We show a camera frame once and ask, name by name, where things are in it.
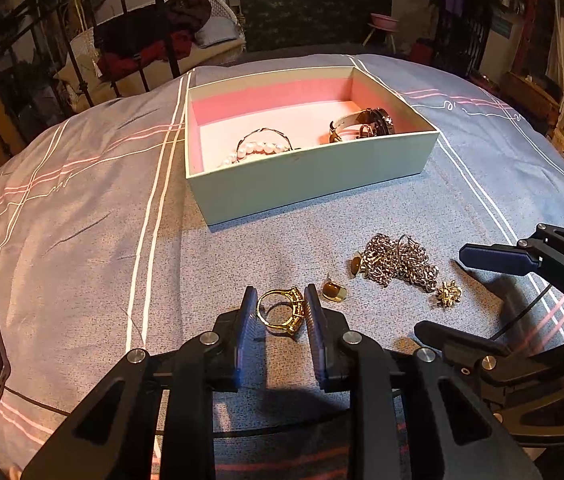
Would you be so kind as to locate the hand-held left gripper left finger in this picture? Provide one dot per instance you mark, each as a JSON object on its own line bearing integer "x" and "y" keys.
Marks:
{"x": 242, "y": 332}

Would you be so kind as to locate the thin gold bangle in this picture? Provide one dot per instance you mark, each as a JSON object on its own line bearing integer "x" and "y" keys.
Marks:
{"x": 267, "y": 131}

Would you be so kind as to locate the pink bowl on stool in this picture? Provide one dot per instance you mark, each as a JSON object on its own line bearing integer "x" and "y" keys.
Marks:
{"x": 384, "y": 21}

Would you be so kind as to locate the gold flower brooch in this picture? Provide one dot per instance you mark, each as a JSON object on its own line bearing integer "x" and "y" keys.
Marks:
{"x": 447, "y": 295}

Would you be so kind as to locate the black metal bed frame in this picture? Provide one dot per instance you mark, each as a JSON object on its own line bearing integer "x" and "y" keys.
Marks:
{"x": 27, "y": 15}

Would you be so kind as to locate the white wicker chair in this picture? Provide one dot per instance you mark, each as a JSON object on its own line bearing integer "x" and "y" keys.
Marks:
{"x": 82, "y": 55}

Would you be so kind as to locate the dark brown jacket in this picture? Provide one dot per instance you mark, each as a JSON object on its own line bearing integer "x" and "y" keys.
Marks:
{"x": 189, "y": 10}

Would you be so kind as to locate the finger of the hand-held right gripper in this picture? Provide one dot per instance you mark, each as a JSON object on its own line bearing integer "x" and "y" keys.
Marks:
{"x": 499, "y": 258}
{"x": 461, "y": 346}

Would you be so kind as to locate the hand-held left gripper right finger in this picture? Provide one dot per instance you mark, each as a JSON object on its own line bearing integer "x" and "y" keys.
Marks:
{"x": 318, "y": 337}

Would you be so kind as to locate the dark green sofa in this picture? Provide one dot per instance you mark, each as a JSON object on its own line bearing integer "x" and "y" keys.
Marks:
{"x": 312, "y": 15}

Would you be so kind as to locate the red bucket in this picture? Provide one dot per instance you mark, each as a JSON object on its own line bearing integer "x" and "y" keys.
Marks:
{"x": 421, "y": 51}

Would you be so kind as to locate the red clothes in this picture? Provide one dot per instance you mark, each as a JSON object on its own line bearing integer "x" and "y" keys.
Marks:
{"x": 162, "y": 52}

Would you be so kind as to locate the light blue pillow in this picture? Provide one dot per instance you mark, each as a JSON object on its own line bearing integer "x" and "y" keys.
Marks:
{"x": 217, "y": 32}

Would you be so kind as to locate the gold oval earring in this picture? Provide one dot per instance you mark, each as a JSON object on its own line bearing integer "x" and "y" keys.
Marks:
{"x": 335, "y": 291}

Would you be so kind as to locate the pale green cardboard box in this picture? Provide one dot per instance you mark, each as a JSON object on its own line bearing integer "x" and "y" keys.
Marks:
{"x": 312, "y": 185}

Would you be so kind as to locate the black metal chair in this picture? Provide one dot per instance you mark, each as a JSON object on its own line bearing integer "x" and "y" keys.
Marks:
{"x": 461, "y": 40}

